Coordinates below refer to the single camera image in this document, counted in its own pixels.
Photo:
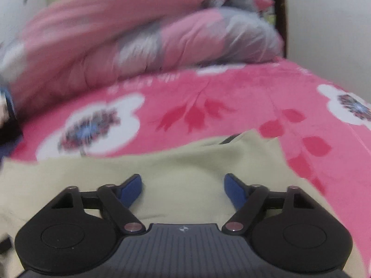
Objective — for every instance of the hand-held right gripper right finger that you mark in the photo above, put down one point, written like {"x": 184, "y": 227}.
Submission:
{"x": 236, "y": 189}

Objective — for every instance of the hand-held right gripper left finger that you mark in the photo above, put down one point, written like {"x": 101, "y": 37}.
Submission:
{"x": 132, "y": 189}

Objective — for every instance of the cream zip jacket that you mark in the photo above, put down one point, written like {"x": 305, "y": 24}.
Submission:
{"x": 188, "y": 162}

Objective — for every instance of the dark clothes pile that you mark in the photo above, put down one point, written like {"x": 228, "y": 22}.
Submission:
{"x": 11, "y": 133}

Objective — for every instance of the pink flower-print blanket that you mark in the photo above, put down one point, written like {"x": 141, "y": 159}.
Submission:
{"x": 232, "y": 92}

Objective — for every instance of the pink grey floral quilt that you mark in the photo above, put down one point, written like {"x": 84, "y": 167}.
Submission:
{"x": 116, "y": 34}

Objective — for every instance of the dark wooden door frame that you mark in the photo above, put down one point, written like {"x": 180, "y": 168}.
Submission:
{"x": 279, "y": 20}

